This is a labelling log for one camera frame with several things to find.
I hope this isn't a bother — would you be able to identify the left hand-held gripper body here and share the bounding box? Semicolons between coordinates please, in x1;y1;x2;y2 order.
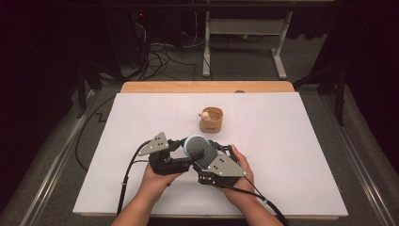
137;131;193;176

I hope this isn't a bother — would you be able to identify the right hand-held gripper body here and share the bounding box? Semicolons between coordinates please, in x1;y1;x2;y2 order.
197;141;248;188

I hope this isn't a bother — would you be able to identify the light blue hairbrush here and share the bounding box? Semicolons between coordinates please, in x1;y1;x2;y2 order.
183;134;220;170

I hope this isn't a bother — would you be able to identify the person's right hand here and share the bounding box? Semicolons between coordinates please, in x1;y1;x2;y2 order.
219;144;257;205

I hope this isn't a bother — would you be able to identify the person's left hand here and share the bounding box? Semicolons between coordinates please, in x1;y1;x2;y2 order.
137;163;184;202

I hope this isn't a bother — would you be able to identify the round tan wooden cup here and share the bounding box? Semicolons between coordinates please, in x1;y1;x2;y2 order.
199;106;224;134

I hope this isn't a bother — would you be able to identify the white table sheet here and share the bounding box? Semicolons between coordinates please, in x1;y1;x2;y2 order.
72;91;349;218

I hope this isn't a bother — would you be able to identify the black metal stand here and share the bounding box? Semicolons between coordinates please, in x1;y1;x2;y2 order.
293;64;348;127
75;59;104;120

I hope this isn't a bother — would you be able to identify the dark computer tower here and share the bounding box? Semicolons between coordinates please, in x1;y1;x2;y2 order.
104;8;150;72

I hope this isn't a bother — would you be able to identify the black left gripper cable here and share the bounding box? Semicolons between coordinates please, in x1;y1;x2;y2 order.
116;139;152;217

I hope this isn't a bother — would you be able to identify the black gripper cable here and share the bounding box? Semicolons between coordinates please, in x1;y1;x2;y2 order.
215;176;290;226
116;139;152;217

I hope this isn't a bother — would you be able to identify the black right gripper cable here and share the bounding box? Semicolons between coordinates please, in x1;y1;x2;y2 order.
215;176;290;226

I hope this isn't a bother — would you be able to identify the long black floor cable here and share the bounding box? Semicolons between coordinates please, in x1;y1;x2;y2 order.
74;94;117;172

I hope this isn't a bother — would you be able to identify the tangle of black floor cables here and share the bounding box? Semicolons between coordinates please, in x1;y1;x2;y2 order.
125;18;200;83

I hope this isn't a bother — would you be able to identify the aluminium floor rail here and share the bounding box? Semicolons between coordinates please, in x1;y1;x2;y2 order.
18;89;96;226
319;94;399;226

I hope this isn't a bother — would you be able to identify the white metal stand frame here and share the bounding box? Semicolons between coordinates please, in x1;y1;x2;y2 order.
201;10;295;81

